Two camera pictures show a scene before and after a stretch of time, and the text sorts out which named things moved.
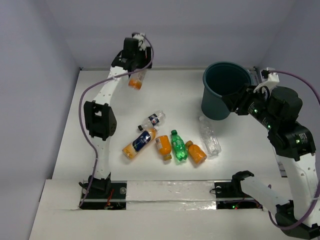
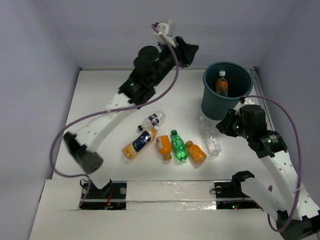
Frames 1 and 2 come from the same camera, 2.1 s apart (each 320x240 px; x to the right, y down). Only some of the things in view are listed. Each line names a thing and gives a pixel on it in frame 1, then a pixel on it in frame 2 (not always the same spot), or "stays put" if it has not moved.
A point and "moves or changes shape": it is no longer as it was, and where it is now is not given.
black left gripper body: [139, 66] to [182, 52]
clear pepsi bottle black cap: [153, 120] stays put
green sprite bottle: [178, 146] stays put
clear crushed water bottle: [208, 134] stays put
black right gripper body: [255, 104] to [235, 123]
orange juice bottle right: [195, 152] stays put
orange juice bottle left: [164, 146] stays put
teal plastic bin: [220, 79] stays put
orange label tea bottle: [136, 79] moves or changes shape
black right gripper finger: [233, 100] to [223, 127]
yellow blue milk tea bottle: [130, 150] stays put
